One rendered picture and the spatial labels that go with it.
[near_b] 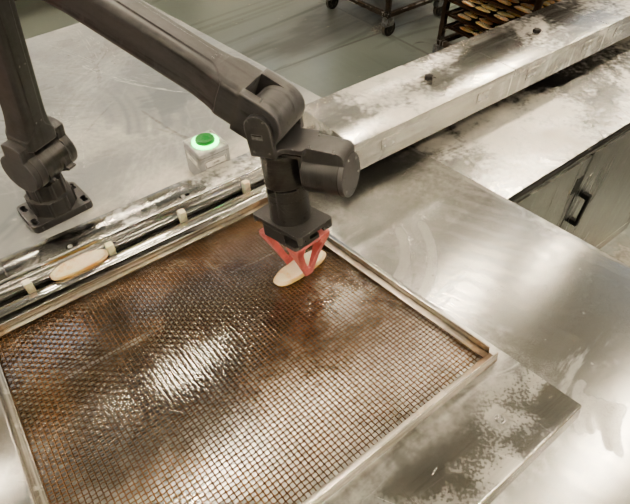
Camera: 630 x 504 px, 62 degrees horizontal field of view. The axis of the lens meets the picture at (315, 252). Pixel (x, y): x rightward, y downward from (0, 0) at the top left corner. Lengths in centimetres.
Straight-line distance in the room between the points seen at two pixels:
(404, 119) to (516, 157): 28
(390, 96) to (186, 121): 49
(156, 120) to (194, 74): 70
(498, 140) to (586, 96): 34
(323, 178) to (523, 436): 36
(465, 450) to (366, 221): 55
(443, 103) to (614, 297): 52
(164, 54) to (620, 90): 125
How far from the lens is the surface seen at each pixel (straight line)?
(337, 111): 116
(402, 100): 121
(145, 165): 122
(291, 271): 79
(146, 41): 70
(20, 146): 102
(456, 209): 109
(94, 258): 98
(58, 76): 165
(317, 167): 65
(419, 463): 60
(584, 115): 149
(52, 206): 112
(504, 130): 136
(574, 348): 93
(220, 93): 65
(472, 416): 63
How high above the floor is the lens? 152
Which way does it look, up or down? 46 degrees down
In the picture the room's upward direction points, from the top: straight up
